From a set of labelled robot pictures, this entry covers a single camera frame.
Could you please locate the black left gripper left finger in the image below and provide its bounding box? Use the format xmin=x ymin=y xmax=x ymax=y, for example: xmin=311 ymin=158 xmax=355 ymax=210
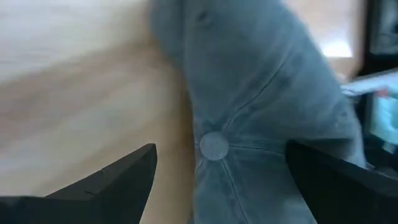
xmin=0 ymin=142 xmax=158 ymax=224

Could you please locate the blue-grey denim cap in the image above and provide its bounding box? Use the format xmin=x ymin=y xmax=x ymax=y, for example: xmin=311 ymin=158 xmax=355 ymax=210
xmin=149 ymin=0 xmax=368 ymax=224

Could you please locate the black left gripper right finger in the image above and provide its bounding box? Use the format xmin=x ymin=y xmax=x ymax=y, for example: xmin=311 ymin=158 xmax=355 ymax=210
xmin=285 ymin=141 xmax=398 ymax=224

